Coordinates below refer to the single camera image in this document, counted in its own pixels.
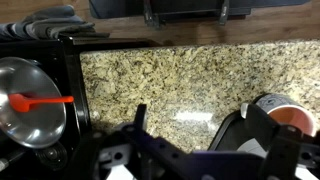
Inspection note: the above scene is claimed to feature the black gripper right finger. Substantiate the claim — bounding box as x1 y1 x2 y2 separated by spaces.
245 104 279 151

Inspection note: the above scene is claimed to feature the silver metal pan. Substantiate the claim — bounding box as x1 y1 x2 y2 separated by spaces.
0 57 66 149

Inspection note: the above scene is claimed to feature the black stove top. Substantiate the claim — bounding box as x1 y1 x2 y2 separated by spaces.
0 37 152 180

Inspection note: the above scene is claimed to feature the white mug pink inside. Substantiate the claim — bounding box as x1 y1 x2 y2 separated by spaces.
240 93 316 136

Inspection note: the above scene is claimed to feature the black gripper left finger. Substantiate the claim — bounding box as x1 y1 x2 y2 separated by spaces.
134 104 147 130

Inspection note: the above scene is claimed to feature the grey folded cloth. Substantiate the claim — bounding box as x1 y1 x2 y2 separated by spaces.
0 5 110 42

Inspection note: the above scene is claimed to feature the black tray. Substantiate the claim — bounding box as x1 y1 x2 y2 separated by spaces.
208 111 267 157

